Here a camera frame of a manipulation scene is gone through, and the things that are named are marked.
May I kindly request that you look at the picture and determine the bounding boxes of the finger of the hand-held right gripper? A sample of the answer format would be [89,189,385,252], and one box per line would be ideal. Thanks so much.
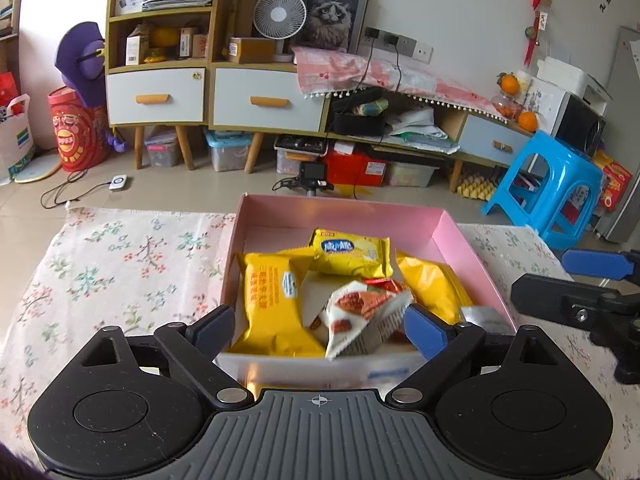
[561,249,640,282]
[510,274,608,332]

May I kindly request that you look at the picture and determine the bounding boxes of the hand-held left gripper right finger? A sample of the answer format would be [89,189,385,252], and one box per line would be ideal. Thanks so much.
[386,304,559,409]

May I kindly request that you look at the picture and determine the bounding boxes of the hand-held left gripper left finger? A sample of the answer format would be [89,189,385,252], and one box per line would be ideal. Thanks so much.
[79,304,256,410]

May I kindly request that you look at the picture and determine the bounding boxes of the plain yellow ridged packet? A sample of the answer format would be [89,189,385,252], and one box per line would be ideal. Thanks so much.
[395,252,473,326]

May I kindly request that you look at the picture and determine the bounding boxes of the yellow packet with white label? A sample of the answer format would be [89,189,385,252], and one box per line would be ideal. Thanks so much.
[230,252,326,358]

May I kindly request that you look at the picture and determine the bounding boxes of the walnut print packet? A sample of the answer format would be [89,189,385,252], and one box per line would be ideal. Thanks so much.
[310,280,416,360]

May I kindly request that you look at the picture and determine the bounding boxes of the yellow cracker packet blue label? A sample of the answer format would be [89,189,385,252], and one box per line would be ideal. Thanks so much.
[307,228,393,278]

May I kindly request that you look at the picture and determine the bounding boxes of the pink cardboard box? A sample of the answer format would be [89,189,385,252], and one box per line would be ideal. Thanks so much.
[212,192,518,391]

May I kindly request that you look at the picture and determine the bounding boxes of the red snack bag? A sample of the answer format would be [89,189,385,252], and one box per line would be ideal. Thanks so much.
[592,152,633,211]

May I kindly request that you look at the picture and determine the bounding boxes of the blue plastic stool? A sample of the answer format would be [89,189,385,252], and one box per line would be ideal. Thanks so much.
[481,130,605,251]

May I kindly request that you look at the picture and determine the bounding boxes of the yellow egg tray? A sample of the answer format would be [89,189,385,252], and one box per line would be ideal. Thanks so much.
[456,170,501,201]

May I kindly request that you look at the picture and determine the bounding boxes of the grey refrigerator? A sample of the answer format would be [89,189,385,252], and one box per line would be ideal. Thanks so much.
[597,25,640,246]

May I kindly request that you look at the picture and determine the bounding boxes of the black appliance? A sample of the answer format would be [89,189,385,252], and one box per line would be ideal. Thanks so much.
[557,95,608,156]

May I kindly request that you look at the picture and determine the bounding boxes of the long wooden tv cabinet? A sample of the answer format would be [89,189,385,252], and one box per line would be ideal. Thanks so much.
[325,90,538,193]

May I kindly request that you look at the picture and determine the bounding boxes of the white printed card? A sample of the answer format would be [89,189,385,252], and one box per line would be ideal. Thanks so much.
[525,77,566,133]

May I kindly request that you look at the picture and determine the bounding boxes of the red cardboard box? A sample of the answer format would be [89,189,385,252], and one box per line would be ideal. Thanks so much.
[322,142,388,188]

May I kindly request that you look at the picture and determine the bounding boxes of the jar of small oranges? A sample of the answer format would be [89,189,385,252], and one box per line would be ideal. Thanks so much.
[492,89,521,120]

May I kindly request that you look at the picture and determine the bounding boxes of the blue lidded storage bin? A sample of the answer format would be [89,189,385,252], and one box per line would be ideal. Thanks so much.
[204,130,251,172]

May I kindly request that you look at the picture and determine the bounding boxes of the grey clear storage bin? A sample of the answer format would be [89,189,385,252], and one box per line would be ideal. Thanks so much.
[145,130,179,168]

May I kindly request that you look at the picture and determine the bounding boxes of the white foam box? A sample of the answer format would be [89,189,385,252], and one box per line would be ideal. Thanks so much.
[537,55,613,103]

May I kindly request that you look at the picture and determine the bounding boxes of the white storage bin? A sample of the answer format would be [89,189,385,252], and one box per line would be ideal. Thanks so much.
[275,135,328,176]

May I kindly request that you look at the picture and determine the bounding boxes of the pile of white papers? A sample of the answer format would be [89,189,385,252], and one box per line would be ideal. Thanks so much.
[387,107,461,155]

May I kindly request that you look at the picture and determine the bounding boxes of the black bag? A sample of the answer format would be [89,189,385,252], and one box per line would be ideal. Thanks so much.
[331,87,391,136]

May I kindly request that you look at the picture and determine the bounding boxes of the round white board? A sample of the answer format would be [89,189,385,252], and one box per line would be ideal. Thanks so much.
[14,152,60,183]

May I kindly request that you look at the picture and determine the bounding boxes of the red round drum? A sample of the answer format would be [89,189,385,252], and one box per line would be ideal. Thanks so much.
[47,86,112,173]

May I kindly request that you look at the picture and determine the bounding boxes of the tall wooden shelf cabinet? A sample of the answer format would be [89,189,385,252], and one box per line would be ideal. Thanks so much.
[105,0,223,171]

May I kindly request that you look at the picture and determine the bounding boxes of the red hanging decoration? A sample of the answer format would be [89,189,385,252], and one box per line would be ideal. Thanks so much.
[525,0,551,66]

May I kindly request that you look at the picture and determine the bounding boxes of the white paper bag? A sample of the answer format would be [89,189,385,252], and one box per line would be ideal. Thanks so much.
[0,94,37,181]

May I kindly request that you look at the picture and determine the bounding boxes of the pink cherry print cloth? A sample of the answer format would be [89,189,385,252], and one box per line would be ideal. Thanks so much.
[291,46,511,120]

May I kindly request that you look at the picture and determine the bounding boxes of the small cardboard box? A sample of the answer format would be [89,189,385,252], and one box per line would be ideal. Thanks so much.
[228,36,276,63]

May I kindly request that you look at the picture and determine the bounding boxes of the small printed cartons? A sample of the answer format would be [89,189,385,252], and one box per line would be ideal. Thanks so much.
[177,26,208,58]

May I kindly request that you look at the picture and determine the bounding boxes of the brown and white carton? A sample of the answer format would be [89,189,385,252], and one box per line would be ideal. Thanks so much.
[125,22,156,66]

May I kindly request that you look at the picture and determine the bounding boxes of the purple plush toy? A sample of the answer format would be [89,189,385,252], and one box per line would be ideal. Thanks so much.
[55,21,126,153]

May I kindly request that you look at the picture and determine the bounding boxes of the red gift bag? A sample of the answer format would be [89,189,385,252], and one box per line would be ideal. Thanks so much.
[0,72,21,111]

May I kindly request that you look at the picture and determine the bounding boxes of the white desk fan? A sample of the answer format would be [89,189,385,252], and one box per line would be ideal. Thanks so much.
[252,0,307,58]

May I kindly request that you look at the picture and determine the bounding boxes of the framed cat picture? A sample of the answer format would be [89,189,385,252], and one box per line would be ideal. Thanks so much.
[291,0,373,56]

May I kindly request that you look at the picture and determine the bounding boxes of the black camera on tripod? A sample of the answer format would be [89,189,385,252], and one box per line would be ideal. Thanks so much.
[295,161,328,196]

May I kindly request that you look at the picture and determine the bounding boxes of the black floor cable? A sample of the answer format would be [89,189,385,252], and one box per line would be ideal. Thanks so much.
[40,169,118,210]

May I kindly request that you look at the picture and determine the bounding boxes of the wall socket strip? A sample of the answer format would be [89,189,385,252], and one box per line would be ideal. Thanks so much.
[365,27,433,63]

